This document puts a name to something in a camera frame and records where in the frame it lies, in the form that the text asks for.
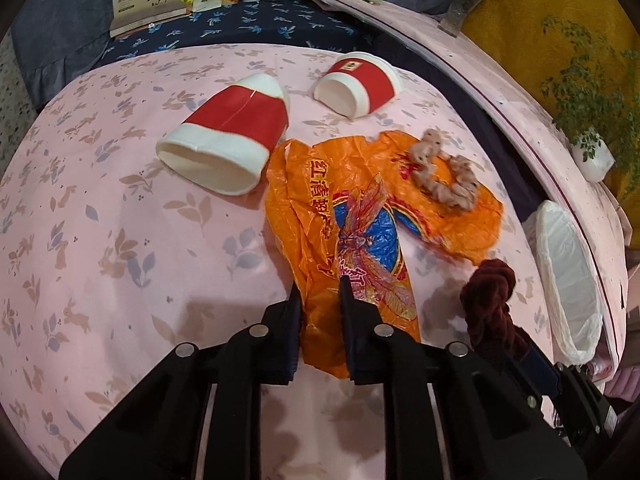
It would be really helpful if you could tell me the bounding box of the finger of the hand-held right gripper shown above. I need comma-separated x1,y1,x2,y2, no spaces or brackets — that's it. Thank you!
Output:
502,342,563,403

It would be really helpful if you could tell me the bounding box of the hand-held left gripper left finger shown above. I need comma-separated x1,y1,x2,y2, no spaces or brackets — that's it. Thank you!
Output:
59,282,303,480

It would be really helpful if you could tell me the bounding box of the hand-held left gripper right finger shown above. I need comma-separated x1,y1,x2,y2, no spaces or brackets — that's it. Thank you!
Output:
339,275,588,480

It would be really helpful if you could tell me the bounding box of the dark red scrunchie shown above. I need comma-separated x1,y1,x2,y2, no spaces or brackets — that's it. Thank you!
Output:
460,258,531,361

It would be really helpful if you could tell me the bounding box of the trash bin with white liner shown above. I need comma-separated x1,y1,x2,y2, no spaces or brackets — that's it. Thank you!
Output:
522,200,607,366

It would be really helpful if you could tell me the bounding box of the orange plastic bag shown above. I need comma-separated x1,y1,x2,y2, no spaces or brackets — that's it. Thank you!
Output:
265,130,504,380

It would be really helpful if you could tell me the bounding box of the beige scrunchie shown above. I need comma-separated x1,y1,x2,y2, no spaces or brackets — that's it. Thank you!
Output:
411,129,480,209

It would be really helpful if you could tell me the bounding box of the green plant in white pot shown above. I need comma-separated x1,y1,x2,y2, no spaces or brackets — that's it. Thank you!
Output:
542,15,640,184

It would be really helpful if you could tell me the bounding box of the red and white paper cup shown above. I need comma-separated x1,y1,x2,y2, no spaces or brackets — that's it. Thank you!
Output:
313,51,403,121
156,73,292,197

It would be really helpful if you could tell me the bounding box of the pale pink shelf cloth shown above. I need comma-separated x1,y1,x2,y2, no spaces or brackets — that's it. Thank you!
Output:
300,0,633,361

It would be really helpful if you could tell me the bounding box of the navy floral cloth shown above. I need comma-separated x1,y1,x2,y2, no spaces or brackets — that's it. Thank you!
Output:
97,0,381,68

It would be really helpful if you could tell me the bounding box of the grey-blue cloth backdrop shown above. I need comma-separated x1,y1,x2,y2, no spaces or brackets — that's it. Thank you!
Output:
10,0,506,106

